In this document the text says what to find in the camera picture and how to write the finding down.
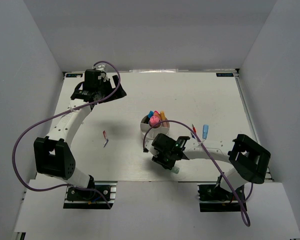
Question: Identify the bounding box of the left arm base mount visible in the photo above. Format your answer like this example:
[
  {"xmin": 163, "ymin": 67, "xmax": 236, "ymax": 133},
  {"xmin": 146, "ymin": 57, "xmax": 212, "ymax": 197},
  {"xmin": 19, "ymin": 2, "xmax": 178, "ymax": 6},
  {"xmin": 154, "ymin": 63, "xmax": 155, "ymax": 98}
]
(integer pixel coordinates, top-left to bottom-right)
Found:
[{"xmin": 63, "ymin": 182, "xmax": 117, "ymax": 210}]

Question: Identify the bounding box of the grey highlighter orange cap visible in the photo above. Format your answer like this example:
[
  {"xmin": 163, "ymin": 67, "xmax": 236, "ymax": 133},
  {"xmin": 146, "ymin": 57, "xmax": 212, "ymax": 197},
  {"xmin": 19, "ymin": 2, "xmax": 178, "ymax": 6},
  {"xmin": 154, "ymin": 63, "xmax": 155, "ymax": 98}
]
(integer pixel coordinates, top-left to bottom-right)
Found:
[{"xmin": 153, "ymin": 112, "xmax": 161, "ymax": 120}]

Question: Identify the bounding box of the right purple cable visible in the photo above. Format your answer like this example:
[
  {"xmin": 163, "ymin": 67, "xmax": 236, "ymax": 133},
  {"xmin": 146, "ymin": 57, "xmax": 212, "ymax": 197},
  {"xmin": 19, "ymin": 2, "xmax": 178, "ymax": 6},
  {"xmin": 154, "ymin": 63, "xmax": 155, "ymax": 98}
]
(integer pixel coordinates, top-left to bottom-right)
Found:
[{"xmin": 142, "ymin": 119, "xmax": 255, "ymax": 228}]

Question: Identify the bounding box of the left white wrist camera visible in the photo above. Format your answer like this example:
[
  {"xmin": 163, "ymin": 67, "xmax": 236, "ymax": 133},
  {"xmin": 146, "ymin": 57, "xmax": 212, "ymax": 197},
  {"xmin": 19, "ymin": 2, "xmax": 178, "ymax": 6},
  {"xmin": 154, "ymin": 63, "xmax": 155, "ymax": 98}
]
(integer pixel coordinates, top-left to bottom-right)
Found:
[{"xmin": 92, "ymin": 63, "xmax": 109, "ymax": 82}]

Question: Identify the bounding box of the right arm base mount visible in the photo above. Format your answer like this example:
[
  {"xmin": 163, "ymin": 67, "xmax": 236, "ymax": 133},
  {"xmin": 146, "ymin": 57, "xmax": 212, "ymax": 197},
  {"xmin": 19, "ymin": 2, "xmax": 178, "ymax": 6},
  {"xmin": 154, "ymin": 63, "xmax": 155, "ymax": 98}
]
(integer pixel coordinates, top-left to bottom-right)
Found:
[{"xmin": 197, "ymin": 184, "xmax": 241, "ymax": 213}]

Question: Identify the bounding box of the pink capped highlighter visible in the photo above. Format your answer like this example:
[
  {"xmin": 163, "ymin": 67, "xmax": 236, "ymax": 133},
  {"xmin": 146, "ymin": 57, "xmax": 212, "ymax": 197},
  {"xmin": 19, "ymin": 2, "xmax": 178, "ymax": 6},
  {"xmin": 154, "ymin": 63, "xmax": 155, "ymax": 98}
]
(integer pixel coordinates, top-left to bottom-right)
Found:
[{"xmin": 149, "ymin": 115, "xmax": 161, "ymax": 127}]

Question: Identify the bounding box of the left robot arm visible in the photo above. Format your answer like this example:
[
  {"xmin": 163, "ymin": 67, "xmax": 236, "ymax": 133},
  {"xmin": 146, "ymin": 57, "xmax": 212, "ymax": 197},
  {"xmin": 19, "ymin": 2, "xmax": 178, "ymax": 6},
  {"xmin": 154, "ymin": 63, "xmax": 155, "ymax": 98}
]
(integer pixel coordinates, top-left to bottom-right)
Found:
[{"xmin": 33, "ymin": 69, "xmax": 127, "ymax": 200}]

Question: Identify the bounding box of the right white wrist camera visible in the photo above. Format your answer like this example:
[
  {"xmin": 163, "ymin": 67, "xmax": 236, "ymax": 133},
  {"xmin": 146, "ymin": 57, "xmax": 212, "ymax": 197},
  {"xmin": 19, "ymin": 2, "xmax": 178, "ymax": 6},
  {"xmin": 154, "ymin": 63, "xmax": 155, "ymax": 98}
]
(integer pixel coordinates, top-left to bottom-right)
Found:
[{"xmin": 143, "ymin": 140, "xmax": 157, "ymax": 156}]

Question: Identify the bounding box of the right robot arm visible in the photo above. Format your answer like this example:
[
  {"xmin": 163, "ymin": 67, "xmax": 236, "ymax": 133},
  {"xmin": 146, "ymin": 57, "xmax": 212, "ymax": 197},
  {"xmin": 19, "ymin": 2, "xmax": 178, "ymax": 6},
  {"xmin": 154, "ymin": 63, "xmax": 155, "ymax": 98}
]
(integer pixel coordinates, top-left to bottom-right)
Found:
[{"xmin": 144, "ymin": 133, "xmax": 271, "ymax": 200}]

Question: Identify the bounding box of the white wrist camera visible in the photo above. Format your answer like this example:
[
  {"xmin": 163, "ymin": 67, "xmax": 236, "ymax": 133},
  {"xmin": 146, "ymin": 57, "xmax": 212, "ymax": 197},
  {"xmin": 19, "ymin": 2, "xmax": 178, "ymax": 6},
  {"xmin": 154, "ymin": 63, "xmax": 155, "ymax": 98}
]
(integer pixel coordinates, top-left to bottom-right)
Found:
[
  {"xmin": 143, "ymin": 140, "xmax": 157, "ymax": 156},
  {"xmin": 92, "ymin": 63, "xmax": 109, "ymax": 82}
]

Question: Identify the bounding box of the yellow capped orange highlighter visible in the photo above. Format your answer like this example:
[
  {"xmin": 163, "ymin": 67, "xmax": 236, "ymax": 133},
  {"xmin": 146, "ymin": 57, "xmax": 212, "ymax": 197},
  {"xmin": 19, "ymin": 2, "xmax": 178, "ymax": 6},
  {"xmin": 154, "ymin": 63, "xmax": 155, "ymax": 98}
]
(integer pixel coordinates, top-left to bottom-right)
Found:
[{"xmin": 160, "ymin": 111, "xmax": 167, "ymax": 120}]

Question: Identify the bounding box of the white round pen holder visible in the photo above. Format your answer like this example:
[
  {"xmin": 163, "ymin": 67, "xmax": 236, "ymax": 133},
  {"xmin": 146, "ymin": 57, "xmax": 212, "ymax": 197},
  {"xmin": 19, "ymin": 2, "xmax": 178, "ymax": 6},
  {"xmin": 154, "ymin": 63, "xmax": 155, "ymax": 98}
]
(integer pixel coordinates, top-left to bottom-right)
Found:
[{"xmin": 140, "ymin": 115, "xmax": 170, "ymax": 141}]

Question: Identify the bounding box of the green transparent highlighter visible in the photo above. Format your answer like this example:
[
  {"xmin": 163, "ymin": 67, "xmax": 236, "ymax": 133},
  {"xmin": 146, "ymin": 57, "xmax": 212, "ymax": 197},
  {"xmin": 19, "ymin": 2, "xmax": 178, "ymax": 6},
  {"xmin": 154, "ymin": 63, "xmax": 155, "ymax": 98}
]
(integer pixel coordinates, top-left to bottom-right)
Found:
[{"xmin": 171, "ymin": 166, "xmax": 180, "ymax": 174}]

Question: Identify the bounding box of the blue transparent highlighter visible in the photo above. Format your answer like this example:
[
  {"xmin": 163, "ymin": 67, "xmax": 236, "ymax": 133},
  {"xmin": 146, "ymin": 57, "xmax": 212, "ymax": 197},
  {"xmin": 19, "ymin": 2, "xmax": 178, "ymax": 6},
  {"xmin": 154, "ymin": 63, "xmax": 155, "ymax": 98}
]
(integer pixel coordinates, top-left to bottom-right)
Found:
[{"xmin": 202, "ymin": 124, "xmax": 209, "ymax": 140}]

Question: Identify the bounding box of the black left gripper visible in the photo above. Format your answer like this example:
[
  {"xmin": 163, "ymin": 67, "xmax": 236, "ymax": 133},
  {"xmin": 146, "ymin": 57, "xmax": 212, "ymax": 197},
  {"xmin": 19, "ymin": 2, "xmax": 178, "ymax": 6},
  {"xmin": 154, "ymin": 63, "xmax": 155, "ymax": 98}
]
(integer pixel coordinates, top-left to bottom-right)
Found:
[{"xmin": 96, "ymin": 75, "xmax": 127, "ymax": 104}]

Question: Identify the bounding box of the black highlighter blue cap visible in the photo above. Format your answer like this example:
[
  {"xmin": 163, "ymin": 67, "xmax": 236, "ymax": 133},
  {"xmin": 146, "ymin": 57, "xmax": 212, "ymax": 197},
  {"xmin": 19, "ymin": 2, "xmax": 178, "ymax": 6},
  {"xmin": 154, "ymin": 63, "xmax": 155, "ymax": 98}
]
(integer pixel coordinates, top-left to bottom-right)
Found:
[{"xmin": 147, "ymin": 111, "xmax": 154, "ymax": 119}]

